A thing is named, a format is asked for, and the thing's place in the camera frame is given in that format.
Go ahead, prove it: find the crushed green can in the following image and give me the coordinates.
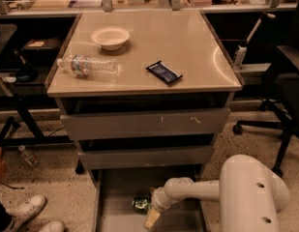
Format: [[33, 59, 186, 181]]
[[132, 196, 152, 214]]

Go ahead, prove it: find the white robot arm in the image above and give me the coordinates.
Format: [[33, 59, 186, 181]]
[[144, 155, 290, 232]]

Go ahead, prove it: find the bottom grey drawer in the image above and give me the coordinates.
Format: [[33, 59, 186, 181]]
[[93, 165, 209, 232]]

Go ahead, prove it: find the grey drawer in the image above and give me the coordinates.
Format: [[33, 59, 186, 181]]
[[61, 108, 229, 140], [78, 146, 214, 169], [93, 165, 209, 232]]

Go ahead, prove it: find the middle grey drawer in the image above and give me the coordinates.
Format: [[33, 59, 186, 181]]
[[78, 146, 214, 169]]

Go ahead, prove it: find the top grey drawer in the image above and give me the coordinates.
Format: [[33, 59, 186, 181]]
[[61, 108, 229, 140]]

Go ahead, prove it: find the grey drawer cabinet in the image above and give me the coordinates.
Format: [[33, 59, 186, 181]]
[[45, 10, 244, 232]]

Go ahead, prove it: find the white sneaker lower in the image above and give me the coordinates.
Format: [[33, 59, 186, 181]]
[[39, 221, 65, 232]]

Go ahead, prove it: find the dark blue snack wrapper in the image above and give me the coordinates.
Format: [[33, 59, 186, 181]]
[[146, 61, 183, 85]]

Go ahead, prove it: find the water bottle on floor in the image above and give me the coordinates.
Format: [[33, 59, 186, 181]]
[[18, 145, 39, 167]]

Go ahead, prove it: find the clear plastic water bottle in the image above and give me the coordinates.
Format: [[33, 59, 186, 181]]
[[57, 55, 118, 78]]

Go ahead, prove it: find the black office chair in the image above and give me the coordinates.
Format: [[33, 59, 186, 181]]
[[232, 0, 299, 177]]

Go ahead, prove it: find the white paper bowl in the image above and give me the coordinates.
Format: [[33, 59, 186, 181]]
[[91, 26, 130, 51]]

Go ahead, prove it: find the black box under desk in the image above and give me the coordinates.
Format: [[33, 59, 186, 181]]
[[21, 38, 61, 61]]

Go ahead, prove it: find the black table frame left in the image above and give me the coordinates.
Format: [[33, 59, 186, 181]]
[[0, 23, 73, 172]]

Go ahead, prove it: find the white handled tool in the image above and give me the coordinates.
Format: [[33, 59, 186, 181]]
[[233, 13, 276, 69]]

